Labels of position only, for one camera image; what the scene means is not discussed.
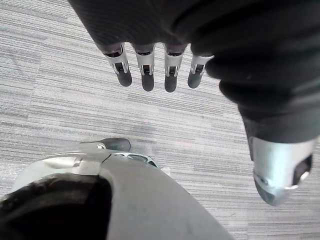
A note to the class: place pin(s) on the dark robot foot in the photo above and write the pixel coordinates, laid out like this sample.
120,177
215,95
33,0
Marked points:
117,144

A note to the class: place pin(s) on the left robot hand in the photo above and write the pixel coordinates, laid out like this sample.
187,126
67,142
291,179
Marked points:
225,37

